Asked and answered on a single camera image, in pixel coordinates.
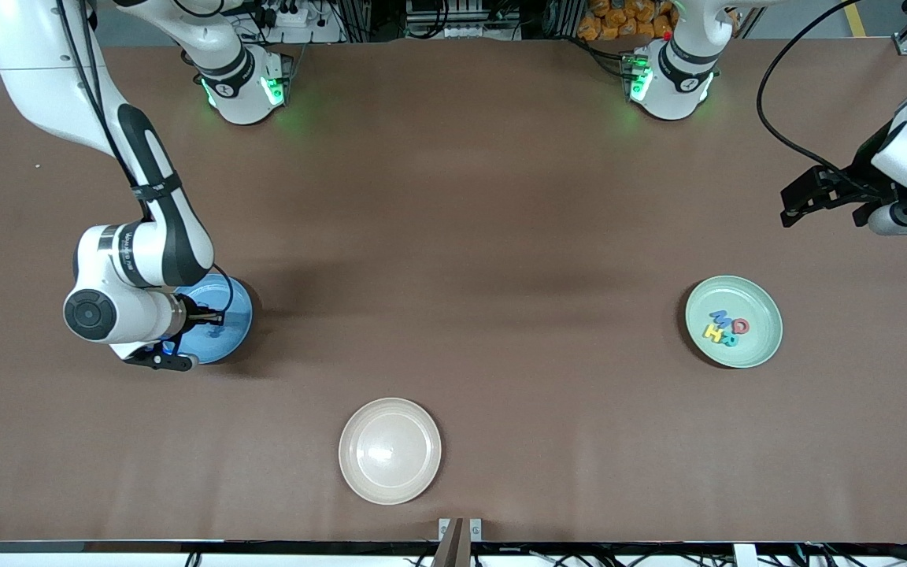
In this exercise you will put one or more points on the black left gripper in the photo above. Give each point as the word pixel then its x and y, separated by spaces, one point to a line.
pixel 863 176

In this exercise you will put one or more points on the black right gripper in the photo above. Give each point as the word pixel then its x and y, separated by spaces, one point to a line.
pixel 195 316

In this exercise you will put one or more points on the red capital letter Q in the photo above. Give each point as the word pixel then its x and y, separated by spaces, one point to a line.
pixel 736 326

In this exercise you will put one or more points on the blue capital letter M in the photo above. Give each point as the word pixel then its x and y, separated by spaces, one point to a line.
pixel 720 317

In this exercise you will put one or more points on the teal capital letter R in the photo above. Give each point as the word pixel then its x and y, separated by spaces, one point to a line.
pixel 729 340

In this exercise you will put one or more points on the yellow capital letter H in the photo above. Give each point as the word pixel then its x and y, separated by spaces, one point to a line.
pixel 712 333

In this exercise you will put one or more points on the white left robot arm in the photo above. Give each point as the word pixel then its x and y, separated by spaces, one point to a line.
pixel 670 94

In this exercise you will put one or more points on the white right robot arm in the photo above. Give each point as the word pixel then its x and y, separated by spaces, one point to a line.
pixel 44 71

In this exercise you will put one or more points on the blue plate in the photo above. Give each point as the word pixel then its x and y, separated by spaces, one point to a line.
pixel 237 331

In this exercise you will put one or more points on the pale green plate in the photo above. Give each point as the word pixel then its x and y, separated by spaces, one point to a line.
pixel 757 354

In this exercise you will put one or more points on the beige plate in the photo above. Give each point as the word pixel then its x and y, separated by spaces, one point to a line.
pixel 390 450

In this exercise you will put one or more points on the orange objects pile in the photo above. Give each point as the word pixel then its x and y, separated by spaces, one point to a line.
pixel 619 24

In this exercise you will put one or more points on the white power strip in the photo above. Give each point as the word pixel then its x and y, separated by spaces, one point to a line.
pixel 296 20

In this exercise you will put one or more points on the black equipment rack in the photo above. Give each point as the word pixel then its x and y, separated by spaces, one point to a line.
pixel 461 16

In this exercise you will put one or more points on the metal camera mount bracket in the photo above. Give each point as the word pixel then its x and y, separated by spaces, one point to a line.
pixel 453 551

